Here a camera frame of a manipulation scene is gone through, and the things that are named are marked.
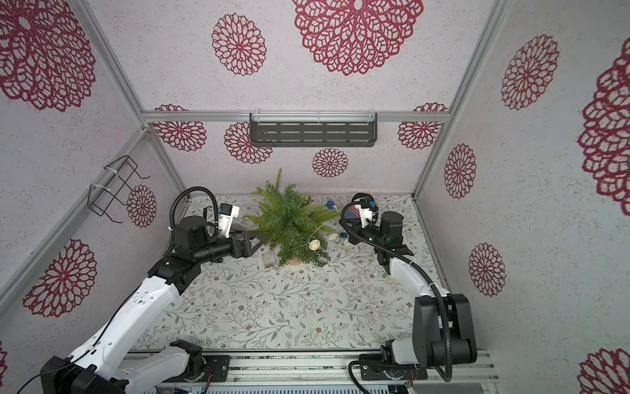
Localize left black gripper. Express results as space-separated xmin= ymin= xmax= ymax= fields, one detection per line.
xmin=195 ymin=230 xmax=269 ymax=265

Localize small green christmas tree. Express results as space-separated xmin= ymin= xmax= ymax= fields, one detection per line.
xmin=245 ymin=170 xmax=337 ymax=267

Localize white ball string lights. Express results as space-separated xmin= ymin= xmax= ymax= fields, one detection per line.
xmin=298 ymin=223 xmax=349 ymax=251

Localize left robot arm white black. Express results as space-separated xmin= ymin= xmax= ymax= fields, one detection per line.
xmin=39 ymin=216 xmax=268 ymax=393

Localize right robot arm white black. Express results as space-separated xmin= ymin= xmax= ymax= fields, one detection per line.
xmin=340 ymin=211 xmax=477 ymax=375

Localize plush doll striped shirt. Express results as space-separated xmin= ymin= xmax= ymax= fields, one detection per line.
xmin=344 ymin=194 xmax=360 ymax=219

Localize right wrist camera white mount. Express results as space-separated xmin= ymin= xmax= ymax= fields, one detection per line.
xmin=354 ymin=193 xmax=379 ymax=228

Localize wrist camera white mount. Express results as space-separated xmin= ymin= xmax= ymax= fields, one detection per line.
xmin=218 ymin=203 xmax=240 ymax=238
xmin=354 ymin=193 xmax=379 ymax=228

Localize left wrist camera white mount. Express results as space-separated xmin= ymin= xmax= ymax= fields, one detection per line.
xmin=218 ymin=203 xmax=240 ymax=238

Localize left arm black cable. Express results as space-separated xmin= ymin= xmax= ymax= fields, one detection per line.
xmin=14 ymin=186 xmax=220 ymax=394

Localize dark grey slotted wall shelf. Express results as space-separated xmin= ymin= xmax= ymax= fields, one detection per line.
xmin=249 ymin=113 xmax=378 ymax=148

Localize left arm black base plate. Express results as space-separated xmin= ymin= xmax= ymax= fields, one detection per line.
xmin=164 ymin=355 xmax=231 ymax=383

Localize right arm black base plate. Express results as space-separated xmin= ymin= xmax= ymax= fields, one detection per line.
xmin=359 ymin=354 xmax=428 ymax=382

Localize black wire wall rack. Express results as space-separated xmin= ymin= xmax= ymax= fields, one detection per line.
xmin=86 ymin=155 xmax=150 ymax=224

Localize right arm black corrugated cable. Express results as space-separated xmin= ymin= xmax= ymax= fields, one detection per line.
xmin=339 ymin=200 xmax=454 ymax=394

